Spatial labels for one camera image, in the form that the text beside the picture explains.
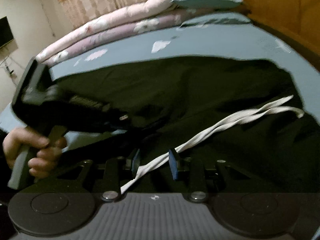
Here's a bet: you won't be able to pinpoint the black sweatpants with drawstring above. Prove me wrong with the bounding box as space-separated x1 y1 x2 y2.
55 56 319 192

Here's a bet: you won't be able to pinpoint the person's left hand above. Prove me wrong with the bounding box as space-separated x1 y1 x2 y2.
3 127 67 179

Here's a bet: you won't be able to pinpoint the purple floral folded quilt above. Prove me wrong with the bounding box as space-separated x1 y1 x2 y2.
42 9 201 67

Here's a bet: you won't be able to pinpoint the blue patterned bed sheet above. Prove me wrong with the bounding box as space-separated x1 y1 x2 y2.
0 23 320 153

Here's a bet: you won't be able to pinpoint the white floral folded quilt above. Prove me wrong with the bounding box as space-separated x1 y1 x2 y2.
36 0 172 63

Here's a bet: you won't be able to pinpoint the wooden headboard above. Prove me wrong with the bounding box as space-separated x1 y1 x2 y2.
244 0 319 69

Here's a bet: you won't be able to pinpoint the black wall television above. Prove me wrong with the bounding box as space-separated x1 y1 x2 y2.
0 16 14 48

